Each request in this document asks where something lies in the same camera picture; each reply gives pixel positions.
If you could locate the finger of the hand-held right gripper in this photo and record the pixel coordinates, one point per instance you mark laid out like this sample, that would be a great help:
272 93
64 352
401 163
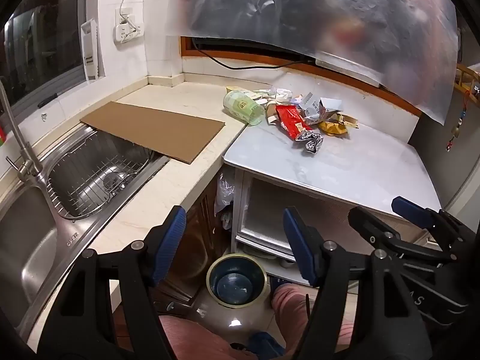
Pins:
410 210
365 223

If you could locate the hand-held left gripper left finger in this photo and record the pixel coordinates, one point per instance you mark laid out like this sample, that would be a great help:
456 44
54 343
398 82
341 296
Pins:
170 240

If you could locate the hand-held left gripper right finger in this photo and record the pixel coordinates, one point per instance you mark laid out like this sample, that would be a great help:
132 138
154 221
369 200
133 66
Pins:
300 243

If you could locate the glazed ceramic jar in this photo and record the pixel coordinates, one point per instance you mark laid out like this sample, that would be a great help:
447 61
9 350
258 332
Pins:
225 315

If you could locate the green paper cup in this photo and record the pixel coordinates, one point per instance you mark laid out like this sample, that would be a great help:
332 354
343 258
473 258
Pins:
240 107

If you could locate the brown wooden cabinet door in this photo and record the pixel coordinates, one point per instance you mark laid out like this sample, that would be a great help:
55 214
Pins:
202 232

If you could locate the person's right leg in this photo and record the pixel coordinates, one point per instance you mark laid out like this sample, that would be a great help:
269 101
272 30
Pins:
292 307

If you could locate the person's leg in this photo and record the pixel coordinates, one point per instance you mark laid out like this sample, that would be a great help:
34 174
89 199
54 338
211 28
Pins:
292 307
187 337

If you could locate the clear hanging plastic bag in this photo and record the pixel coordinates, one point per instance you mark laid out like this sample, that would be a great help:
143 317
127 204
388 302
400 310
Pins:
225 195

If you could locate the white cabinet table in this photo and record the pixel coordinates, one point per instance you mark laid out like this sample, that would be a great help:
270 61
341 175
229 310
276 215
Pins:
240 195

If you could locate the hanging bell ornament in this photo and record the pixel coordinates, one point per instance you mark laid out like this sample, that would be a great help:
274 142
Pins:
455 129

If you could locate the person's left leg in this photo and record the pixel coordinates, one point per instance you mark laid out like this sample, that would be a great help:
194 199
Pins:
187 337

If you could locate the yellow snack wrapper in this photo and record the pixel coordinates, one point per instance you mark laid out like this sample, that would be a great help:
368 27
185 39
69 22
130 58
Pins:
332 128

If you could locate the blue slipper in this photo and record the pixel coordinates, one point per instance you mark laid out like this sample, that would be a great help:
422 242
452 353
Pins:
262 343

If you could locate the brown cardboard sheet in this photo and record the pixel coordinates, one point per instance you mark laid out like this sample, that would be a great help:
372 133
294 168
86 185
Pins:
150 127

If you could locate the red foil snack wrapper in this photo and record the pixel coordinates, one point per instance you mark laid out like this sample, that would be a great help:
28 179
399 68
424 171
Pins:
290 120

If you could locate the silver printed foil wrapper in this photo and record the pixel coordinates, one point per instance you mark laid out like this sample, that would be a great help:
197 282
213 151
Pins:
311 107

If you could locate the stainless steel sink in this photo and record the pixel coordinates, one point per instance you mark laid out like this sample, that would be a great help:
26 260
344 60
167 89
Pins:
26 240

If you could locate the crumpled cream paper bag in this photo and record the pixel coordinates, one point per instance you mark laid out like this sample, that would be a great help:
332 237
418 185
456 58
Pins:
275 101

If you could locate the yellow white carton box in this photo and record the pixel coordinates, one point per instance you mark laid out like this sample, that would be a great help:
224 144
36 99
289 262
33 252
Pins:
243 92

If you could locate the steel faucet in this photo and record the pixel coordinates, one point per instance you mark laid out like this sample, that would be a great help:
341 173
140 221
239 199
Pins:
22 150

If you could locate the black marker pen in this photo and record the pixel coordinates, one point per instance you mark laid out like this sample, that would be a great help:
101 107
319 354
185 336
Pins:
48 100

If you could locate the translucent plastic sheet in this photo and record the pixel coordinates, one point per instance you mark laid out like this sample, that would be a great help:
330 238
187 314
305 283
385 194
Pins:
300 15

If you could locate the dark glass window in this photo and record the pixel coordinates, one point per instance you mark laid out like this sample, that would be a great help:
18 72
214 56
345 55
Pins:
41 45

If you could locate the wooden wall rack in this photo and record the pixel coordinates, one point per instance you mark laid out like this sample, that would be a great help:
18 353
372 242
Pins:
465 80

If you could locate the brown wooden window frame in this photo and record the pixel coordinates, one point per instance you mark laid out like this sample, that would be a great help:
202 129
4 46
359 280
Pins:
183 47

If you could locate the white wall power socket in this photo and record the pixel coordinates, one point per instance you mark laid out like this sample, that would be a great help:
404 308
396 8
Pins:
125 32

